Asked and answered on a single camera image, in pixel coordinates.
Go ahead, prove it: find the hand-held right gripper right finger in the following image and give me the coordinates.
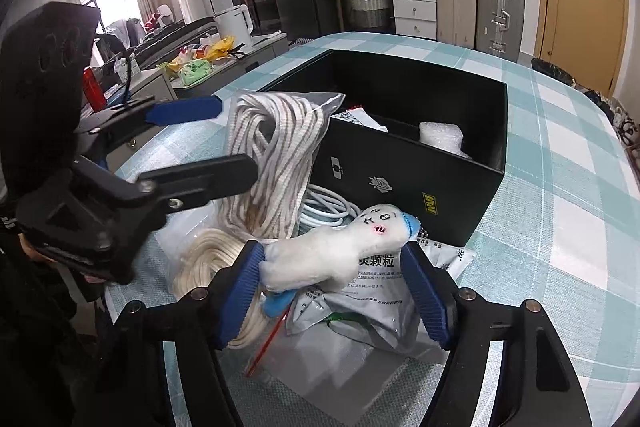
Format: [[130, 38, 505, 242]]
[[400, 243, 593, 427]]

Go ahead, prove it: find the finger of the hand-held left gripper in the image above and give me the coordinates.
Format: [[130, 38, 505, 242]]
[[75, 96, 223, 142], [135, 154, 258, 214]]

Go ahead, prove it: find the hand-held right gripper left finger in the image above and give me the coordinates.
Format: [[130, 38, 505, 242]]
[[112, 241, 266, 427]]

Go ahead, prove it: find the zip bag of cream rope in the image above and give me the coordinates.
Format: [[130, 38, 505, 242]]
[[167, 227, 311, 380]]

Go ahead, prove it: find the grey foil packet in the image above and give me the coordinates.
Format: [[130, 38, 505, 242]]
[[287, 239, 476, 353]]

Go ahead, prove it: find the zip bag of white rope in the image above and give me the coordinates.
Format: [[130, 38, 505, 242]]
[[220, 91, 347, 243]]

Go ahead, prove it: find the white plush doll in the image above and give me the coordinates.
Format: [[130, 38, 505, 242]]
[[259, 203, 422, 319]]

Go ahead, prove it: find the black cardboard box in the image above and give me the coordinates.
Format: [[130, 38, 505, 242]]
[[260, 49, 508, 248]]

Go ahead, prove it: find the white charging cable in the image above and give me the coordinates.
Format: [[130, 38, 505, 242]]
[[300, 184, 368, 240]]

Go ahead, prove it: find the person's left hand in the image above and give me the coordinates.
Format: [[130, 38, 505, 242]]
[[19, 234, 107, 286]]

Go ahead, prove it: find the red bottle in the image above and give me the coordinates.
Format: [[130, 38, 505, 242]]
[[82, 68, 106, 112]]

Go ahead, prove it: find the yellow plastic bag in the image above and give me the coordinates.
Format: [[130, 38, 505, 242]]
[[205, 36, 236, 60]]

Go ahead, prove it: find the grey side cabinet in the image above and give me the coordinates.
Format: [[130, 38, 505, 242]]
[[125, 32, 291, 102]]

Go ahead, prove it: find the white kettle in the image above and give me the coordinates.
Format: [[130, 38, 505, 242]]
[[214, 4, 253, 50]]

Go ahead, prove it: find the white bubble wrap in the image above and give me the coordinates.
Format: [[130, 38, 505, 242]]
[[419, 122, 473, 158]]

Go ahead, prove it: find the white printed packet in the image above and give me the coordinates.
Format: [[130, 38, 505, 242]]
[[332, 107, 390, 132]]

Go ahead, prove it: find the woven laundry basket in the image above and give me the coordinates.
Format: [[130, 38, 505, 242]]
[[348, 0, 392, 28]]

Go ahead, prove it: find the person's black clothing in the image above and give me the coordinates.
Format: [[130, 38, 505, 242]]
[[0, 217, 166, 427]]

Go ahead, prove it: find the white desk with drawers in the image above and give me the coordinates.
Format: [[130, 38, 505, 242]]
[[320, 0, 438, 40]]

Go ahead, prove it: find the trash bin with black liner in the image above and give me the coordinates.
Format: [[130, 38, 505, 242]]
[[531, 58, 576, 85]]

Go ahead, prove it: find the pile of loose shoes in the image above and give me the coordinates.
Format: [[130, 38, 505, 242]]
[[575, 82, 640, 148]]

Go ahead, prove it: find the silver suitcase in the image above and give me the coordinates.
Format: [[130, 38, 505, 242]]
[[475, 0, 526, 62]]

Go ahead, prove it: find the beige suitcase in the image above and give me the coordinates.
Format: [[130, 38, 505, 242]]
[[434, 0, 478, 50]]

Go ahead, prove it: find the black cable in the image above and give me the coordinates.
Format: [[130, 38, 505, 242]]
[[117, 47, 138, 100]]

